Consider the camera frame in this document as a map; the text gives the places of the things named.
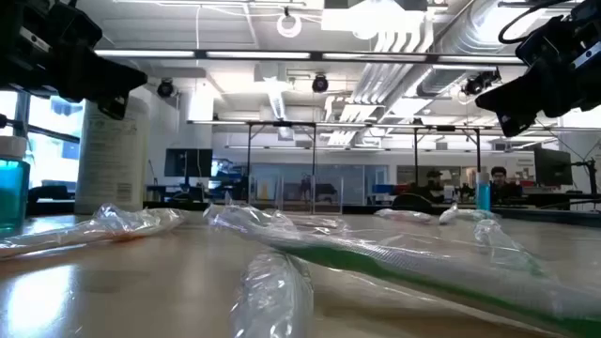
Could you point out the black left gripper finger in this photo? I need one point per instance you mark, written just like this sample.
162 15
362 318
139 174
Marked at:
103 80
115 107

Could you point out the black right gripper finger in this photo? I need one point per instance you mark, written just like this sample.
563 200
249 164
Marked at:
516 123
521 94

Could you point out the blue mouthwash bottle white cap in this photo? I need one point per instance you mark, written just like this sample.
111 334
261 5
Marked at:
11 188
483 195

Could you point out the green toothbrush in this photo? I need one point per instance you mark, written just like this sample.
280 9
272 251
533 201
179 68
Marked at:
448 213
497 244
375 265

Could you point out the orange toothbrush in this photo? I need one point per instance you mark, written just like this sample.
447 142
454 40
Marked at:
94 230
404 216

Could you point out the black computer monitor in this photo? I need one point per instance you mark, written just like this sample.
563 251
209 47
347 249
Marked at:
188 163
553 166

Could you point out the white wipes canister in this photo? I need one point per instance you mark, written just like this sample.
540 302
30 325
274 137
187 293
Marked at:
112 164

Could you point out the person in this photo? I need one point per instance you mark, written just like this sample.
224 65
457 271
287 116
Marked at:
433 180
504 183

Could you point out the black office chair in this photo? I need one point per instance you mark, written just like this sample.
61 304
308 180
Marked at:
411 202

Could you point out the blue storage bin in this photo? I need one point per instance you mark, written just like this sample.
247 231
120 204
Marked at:
382 188

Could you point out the overhead light bar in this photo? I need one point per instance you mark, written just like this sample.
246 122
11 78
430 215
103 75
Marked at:
258 55

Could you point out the clear acrylic organizer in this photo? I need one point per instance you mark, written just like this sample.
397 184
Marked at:
312 197

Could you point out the white wrapped toothbrush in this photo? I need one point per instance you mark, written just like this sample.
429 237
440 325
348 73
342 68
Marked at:
272 300

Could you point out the black ceiling camera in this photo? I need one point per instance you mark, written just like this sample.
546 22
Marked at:
320 83
481 82
165 87

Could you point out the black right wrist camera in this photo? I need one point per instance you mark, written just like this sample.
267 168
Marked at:
559 37

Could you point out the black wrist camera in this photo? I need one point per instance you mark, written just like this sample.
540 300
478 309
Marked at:
559 37
56 23

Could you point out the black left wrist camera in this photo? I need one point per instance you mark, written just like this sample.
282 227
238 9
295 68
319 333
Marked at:
56 23

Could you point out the silver ventilation duct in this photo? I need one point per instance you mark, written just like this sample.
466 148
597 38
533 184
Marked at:
469 28

